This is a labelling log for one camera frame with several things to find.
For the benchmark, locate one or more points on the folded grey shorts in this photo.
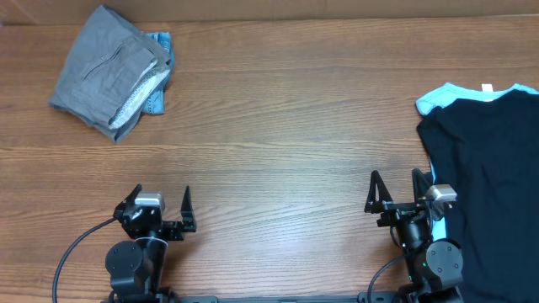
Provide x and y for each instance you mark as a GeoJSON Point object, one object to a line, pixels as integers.
{"type": "Point", "coordinates": [109, 74]}

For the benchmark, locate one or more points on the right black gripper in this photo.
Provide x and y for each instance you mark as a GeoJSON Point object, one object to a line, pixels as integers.
{"type": "Point", "coordinates": [398, 208]}

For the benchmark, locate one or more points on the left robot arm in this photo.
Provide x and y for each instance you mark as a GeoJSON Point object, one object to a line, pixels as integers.
{"type": "Point", "coordinates": [136, 266]}

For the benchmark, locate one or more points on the light blue t-shirt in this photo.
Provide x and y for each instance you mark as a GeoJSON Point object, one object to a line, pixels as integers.
{"type": "Point", "coordinates": [446, 99]}

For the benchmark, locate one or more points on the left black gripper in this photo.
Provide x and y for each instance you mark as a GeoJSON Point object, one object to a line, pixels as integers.
{"type": "Point", "coordinates": [175, 231]}

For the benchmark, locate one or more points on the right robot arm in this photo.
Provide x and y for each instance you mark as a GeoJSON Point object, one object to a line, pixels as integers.
{"type": "Point", "coordinates": [434, 265]}

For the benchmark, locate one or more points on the black t-shirt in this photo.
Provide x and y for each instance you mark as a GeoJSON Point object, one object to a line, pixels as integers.
{"type": "Point", "coordinates": [488, 153]}

